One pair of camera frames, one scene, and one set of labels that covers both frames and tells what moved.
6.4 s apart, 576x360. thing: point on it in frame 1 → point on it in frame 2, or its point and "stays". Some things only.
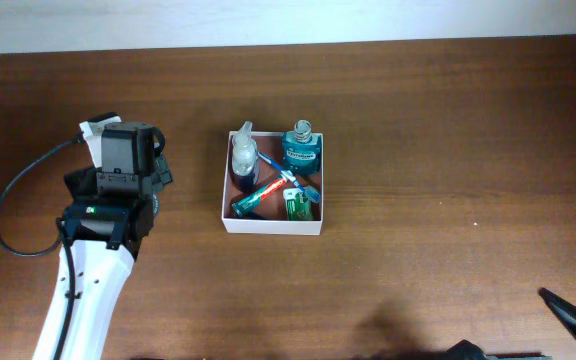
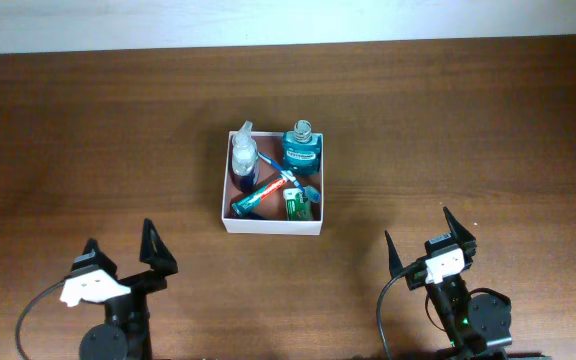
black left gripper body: x=84 y=184 → x=132 y=314
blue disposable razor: x=253 y=216 stays
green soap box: x=297 y=205 stays
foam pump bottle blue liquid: x=244 y=159 stays
